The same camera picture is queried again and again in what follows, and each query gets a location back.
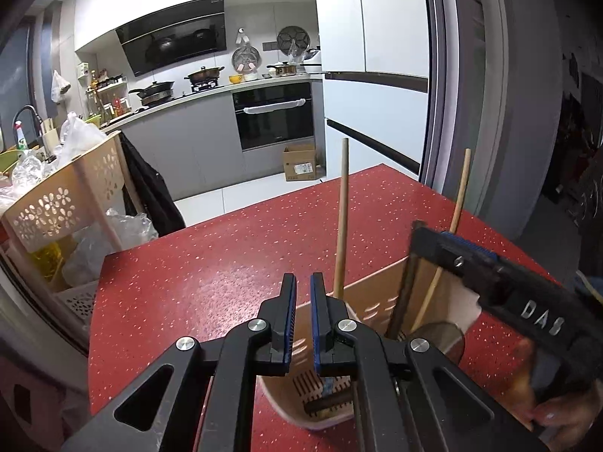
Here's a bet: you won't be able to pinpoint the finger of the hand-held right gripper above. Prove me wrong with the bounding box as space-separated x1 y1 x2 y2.
411 220 508 293

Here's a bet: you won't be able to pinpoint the black range hood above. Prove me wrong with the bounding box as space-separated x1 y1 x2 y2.
115 12 227 78

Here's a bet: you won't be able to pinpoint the beige utensil holder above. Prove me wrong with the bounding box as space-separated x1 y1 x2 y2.
257 257 481 431

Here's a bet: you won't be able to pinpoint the dark metal spoon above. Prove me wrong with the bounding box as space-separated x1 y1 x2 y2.
385 245 420 341

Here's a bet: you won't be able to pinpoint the clear plastic bags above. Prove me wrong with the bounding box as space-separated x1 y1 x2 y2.
61 207 158 288

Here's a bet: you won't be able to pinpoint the person's right hand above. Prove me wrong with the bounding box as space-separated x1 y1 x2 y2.
511 341 603 452

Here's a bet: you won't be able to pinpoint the hanging white plastic bag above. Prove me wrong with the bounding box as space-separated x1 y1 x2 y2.
50 70 72 103

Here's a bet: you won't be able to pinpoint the green plastic basin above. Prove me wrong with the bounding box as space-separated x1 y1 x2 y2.
0 150 26 175

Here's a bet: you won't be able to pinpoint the spice rack with bottles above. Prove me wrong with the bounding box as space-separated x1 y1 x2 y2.
85 70 130 121

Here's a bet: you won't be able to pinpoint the clear plastic packaging pile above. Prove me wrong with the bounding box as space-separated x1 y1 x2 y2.
12 151 57 184

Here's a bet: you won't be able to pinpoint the black kitchen faucet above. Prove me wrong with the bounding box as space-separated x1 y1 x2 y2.
12 105 43 149

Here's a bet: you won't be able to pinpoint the beige plastic rack cart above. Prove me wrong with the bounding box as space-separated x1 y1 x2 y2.
0 129 142 330

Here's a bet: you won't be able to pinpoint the white rice cooker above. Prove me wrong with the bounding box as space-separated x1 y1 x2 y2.
301 47 323 74

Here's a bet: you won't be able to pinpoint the hanging round metal rack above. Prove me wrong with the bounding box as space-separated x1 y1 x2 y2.
232 46 261 73

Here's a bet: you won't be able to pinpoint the pale wooden chopstick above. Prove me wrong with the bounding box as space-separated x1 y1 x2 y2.
332 138 350 298

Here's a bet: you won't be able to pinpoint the black wok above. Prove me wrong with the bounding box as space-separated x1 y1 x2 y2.
128 80 176 101

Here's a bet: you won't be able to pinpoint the long thin pale chopstick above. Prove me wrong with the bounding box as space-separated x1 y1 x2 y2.
410 148 472 336

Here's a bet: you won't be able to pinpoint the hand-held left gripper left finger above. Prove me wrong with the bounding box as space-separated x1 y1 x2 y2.
59 273 298 452

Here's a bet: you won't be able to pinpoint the metal pot with lid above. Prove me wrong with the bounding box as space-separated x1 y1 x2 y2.
184 66 225 84

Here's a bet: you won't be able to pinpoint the black jacket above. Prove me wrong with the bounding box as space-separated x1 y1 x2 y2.
118 131 187 237

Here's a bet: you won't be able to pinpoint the yellow plastic bag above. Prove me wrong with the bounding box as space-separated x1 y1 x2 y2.
33 240 64 283

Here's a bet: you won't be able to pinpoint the white knife block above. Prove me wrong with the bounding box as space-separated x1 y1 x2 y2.
41 118 60 151

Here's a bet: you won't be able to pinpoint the white refrigerator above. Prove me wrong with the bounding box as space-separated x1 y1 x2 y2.
312 0 430 180

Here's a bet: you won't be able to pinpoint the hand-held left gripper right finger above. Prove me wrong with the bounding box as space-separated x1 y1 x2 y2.
310 272 552 452

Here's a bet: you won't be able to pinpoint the cardboard box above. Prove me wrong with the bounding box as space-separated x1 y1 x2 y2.
283 144 317 182

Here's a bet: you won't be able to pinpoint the hanging dark round tray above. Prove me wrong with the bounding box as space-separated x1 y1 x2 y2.
276 25 309 53

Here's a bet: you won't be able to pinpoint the black built-in oven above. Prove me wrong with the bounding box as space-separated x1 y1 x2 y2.
232 82 314 152

